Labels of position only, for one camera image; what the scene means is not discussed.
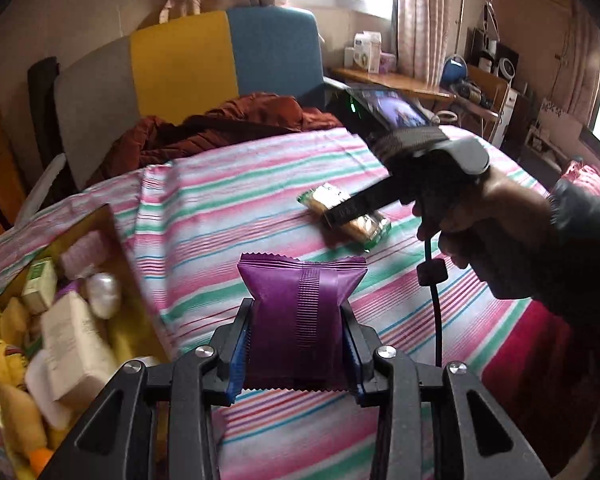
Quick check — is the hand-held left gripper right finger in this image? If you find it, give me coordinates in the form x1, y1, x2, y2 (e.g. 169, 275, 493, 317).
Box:
341, 302, 551, 480

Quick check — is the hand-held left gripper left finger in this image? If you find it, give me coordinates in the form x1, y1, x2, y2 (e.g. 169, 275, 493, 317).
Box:
40, 297, 255, 480

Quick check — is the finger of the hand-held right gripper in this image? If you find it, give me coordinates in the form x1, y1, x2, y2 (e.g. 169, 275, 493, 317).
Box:
322, 182, 409, 228

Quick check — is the green-edged cracker packet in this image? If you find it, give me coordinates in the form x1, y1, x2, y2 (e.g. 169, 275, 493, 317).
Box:
296, 182, 392, 253

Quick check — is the white cloth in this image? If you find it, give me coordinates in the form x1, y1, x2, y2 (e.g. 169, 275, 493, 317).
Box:
85, 272, 122, 320

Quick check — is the cream cardboard box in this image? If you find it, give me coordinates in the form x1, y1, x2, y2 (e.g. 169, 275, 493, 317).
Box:
41, 290, 118, 401

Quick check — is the pink clear plastic case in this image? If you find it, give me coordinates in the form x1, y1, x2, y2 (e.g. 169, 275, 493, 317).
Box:
60, 232, 112, 278

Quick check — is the white cardboard box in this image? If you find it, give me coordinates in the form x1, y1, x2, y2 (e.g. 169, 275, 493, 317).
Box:
24, 350, 76, 431

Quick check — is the small olive green box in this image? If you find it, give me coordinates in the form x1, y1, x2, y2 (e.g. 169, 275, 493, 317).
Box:
21, 257, 58, 313

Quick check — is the orange mandarin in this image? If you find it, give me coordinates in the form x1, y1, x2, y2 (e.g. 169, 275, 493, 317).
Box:
29, 447, 56, 477

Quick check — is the yellow packet with dark print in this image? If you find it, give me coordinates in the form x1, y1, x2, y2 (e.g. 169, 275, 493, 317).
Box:
0, 340, 28, 386

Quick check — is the person's right forearm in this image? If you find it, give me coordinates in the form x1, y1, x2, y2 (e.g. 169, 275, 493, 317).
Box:
545, 177, 600, 341

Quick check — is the person's right hand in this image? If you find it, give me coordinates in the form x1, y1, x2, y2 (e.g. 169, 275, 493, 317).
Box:
412, 165, 556, 311

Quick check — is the wooden side desk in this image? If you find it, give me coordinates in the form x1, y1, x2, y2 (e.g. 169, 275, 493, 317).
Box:
330, 66, 511, 133

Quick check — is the blue round object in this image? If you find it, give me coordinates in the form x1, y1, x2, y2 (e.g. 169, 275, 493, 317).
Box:
440, 55, 470, 87

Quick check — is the cluttered dark shelf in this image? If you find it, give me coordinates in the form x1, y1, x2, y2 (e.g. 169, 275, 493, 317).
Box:
462, 0, 522, 111

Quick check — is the white printed carton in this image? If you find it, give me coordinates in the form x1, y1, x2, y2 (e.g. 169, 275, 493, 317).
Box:
353, 34, 372, 72
369, 31, 384, 72

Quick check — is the brown cardboard box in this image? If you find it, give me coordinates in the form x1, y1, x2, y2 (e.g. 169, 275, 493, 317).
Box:
527, 97, 587, 161

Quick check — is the striped bed sheet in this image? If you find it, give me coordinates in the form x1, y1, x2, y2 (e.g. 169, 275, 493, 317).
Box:
0, 125, 566, 480

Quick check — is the red-brown cloth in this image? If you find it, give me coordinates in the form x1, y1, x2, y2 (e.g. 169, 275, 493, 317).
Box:
100, 92, 343, 181

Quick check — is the grey yellow blue chair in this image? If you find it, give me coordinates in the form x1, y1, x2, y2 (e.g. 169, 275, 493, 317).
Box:
17, 6, 351, 221

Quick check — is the black cable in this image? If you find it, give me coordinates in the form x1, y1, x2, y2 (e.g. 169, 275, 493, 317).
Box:
416, 225, 449, 368

